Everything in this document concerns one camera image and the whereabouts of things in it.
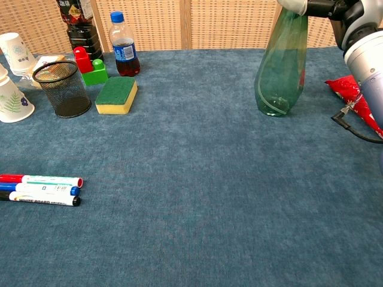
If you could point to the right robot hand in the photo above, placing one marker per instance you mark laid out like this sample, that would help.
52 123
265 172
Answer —
344 12

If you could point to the green spray bottle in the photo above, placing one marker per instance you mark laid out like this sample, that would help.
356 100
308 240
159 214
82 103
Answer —
278 74

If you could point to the small cola bottle blue cap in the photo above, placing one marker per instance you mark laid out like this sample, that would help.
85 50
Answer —
124 51

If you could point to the large dark drink bottle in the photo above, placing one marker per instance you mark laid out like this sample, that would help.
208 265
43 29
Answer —
82 33

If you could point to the red snack packet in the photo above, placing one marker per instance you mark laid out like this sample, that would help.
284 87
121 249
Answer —
347 86

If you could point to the wicker folding screen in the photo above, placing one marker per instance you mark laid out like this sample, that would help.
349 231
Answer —
215 24

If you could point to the blue tablecloth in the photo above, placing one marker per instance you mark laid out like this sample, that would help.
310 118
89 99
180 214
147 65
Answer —
179 179

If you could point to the green and yellow sponge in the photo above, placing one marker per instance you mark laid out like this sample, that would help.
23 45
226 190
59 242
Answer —
115 92

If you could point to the green building block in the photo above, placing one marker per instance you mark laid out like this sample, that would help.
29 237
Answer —
95 76

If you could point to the red building block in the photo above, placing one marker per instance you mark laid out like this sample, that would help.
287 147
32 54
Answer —
82 61

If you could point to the black mesh pen holder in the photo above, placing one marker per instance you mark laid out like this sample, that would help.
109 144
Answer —
66 92

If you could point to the packaged bread slices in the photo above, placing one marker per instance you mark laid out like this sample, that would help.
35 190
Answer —
45 59

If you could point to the white paper cup stack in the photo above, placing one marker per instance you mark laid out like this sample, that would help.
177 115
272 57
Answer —
18 51

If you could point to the red whiteboard marker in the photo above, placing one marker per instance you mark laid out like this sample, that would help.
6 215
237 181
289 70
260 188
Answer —
45 180

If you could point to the blue whiteboard marker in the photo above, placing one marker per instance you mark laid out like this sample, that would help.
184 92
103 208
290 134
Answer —
39 189

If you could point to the black whiteboard marker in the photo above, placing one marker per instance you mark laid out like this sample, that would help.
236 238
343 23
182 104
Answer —
39 198

